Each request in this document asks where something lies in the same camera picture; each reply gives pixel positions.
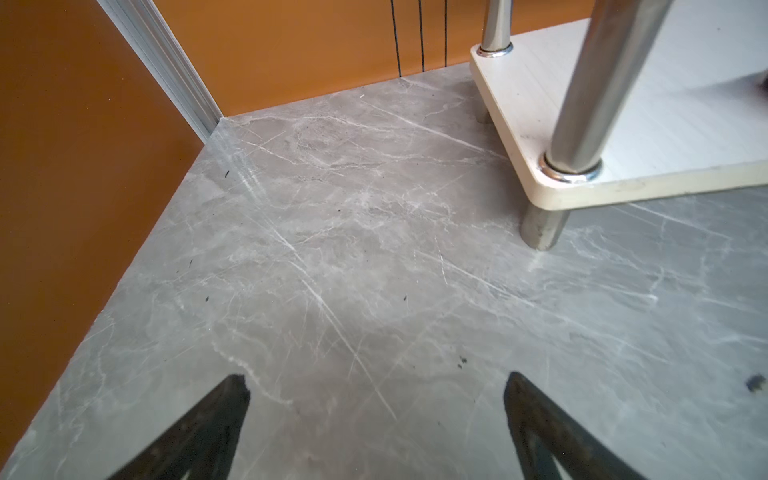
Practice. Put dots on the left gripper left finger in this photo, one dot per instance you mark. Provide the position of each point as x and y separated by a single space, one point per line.
202 443

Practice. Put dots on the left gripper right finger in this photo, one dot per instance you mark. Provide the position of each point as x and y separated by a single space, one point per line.
548 440

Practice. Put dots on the white two-tier shelf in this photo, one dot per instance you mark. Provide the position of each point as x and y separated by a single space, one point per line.
643 100

